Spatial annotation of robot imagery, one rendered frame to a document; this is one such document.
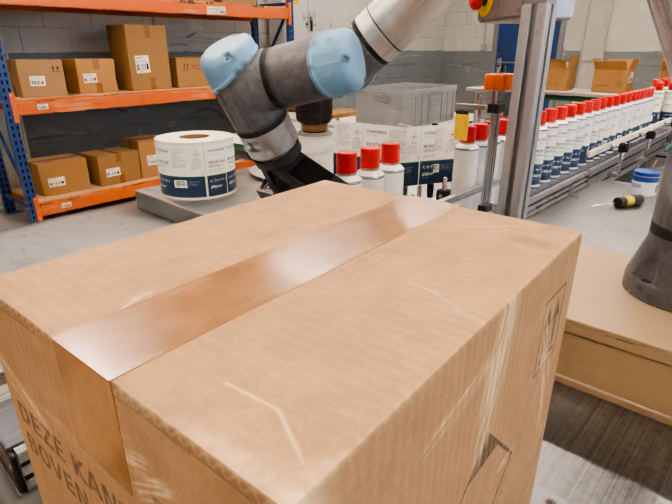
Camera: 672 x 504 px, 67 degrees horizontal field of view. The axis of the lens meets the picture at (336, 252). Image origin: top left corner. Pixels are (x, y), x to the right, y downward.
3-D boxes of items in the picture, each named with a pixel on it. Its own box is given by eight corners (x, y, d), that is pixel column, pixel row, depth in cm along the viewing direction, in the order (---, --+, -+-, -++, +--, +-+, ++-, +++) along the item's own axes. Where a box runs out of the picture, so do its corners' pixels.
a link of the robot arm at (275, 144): (298, 108, 68) (258, 145, 65) (310, 135, 71) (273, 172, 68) (262, 104, 73) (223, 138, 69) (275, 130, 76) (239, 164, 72)
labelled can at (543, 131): (524, 183, 144) (535, 109, 137) (542, 186, 141) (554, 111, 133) (516, 186, 141) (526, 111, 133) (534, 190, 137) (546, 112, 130)
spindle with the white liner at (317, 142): (315, 203, 126) (313, 76, 115) (342, 210, 120) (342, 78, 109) (289, 211, 120) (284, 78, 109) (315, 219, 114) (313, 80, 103)
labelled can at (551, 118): (535, 178, 149) (545, 107, 142) (552, 181, 146) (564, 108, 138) (527, 182, 146) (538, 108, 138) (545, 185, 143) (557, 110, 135)
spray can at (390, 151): (384, 244, 100) (388, 139, 92) (405, 250, 96) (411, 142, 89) (367, 251, 96) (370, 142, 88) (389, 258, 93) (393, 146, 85)
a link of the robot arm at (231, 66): (245, 52, 57) (183, 69, 60) (284, 132, 64) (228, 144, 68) (264, 21, 62) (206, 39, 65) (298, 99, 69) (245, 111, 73)
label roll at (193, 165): (145, 193, 134) (137, 138, 129) (199, 178, 150) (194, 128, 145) (200, 204, 125) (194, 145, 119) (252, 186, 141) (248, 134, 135)
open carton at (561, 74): (528, 89, 602) (532, 56, 588) (545, 87, 633) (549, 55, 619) (562, 91, 575) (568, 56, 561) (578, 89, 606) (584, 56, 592)
